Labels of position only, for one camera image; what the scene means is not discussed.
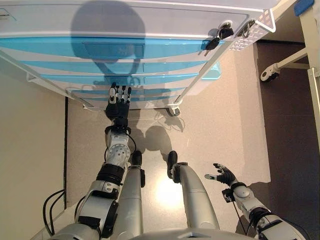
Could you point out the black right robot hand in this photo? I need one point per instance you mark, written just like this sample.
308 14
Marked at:
226 176

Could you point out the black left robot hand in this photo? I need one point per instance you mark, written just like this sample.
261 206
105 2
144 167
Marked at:
117 107

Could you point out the white blue cart drawer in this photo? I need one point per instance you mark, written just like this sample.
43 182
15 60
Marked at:
62 67
155 90
150 98
75 79
50 47

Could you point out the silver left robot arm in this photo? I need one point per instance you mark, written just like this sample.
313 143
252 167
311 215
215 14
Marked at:
117 152

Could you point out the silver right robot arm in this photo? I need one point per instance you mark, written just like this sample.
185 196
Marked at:
243 193

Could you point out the silver right robot leg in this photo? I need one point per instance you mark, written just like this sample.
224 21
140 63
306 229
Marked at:
195 195

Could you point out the silver robot torso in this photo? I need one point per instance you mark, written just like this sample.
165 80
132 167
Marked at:
160 236

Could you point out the white blue medical cart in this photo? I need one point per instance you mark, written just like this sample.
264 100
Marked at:
162 22

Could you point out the white bin blue lid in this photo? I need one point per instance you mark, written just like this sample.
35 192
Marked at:
211 72

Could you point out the bed caster wheel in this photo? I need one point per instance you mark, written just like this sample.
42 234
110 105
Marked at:
268 74

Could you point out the metal cart side latch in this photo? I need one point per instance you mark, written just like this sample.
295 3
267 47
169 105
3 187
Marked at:
247 28

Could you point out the white perforated side basket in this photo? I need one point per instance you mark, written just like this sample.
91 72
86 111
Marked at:
255 30

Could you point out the blue bed clip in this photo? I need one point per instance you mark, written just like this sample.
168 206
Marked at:
303 7

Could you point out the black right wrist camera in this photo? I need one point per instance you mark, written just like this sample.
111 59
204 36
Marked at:
228 195

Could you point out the white hospital bed frame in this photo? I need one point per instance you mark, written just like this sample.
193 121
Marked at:
308 50

